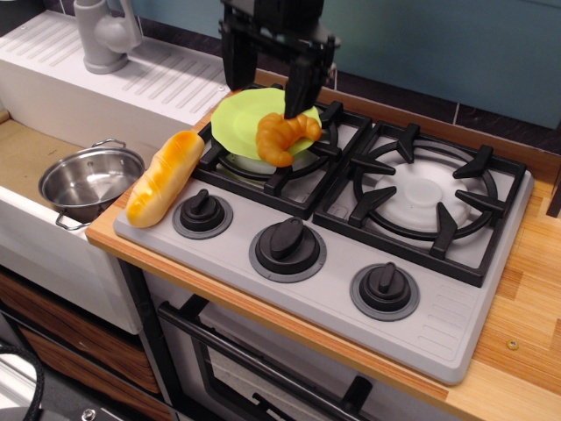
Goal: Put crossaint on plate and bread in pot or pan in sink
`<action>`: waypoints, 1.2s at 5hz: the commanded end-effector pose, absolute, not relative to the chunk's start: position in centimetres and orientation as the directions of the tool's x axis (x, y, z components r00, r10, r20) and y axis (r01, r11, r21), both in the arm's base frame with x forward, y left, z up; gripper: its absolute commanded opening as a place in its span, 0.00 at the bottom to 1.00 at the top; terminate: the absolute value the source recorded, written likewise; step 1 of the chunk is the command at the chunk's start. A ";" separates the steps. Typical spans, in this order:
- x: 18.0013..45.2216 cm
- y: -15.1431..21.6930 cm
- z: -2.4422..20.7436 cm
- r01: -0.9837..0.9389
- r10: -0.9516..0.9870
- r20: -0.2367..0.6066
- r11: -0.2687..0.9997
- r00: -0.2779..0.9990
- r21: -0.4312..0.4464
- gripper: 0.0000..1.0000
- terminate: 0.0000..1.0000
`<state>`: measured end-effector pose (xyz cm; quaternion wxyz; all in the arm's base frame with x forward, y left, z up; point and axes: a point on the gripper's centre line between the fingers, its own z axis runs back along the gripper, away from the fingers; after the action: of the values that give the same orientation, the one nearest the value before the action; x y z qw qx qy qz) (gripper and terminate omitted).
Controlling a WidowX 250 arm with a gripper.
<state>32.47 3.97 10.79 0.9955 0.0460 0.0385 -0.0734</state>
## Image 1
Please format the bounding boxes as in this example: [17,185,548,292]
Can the black middle stove knob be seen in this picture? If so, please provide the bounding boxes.
[249,217,327,283]

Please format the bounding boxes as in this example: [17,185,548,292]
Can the white toy sink unit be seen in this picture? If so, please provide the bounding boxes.
[1,11,229,334]

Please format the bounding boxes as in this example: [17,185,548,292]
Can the toy bread loaf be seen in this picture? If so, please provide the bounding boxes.
[125,131,204,228]

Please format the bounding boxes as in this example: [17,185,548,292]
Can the wooden drawer fronts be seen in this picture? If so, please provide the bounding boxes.
[1,268,172,420]

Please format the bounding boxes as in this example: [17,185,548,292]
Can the toy oven door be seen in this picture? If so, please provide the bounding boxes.
[153,291,448,420]

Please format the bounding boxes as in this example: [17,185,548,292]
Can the black right burner grate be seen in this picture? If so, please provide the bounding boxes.
[313,123,534,287]

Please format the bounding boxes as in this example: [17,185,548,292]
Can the small steel pot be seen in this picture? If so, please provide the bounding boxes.
[38,139,145,231]

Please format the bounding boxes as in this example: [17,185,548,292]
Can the black braided cable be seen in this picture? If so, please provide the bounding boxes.
[0,341,46,421]

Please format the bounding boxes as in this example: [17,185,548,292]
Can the white left burner cap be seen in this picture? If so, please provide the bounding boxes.
[219,150,326,182]

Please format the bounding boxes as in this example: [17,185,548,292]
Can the grey toy stove top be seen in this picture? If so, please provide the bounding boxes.
[112,111,535,387]

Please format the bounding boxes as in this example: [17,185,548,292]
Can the grey toy faucet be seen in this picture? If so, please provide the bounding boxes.
[74,0,142,75]

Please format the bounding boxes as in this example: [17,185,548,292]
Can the black right stove knob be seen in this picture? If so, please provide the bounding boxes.
[350,262,420,322]

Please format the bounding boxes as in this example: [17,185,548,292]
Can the black burner grate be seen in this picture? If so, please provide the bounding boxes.
[194,101,373,218]
[313,123,534,287]

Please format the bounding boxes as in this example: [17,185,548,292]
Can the black stove knob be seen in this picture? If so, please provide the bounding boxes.
[350,262,420,322]
[173,189,233,240]
[249,217,327,283]

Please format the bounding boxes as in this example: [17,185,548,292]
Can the orange toy croissant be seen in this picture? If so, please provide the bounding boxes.
[255,112,322,168]

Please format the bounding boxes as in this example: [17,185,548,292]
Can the white burner cap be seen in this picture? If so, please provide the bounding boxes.
[219,150,326,182]
[374,157,471,232]

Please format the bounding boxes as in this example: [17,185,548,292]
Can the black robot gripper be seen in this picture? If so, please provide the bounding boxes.
[220,1,340,118]

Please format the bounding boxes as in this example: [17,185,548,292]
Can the black left stove knob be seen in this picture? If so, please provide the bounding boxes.
[173,189,233,240]

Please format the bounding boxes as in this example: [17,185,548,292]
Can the black left burner grate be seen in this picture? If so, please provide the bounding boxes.
[194,101,373,218]

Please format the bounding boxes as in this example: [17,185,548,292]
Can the light green plastic plate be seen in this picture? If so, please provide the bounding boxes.
[211,88,322,160]

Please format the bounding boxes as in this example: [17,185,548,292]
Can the white right burner cap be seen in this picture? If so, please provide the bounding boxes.
[374,157,471,232]

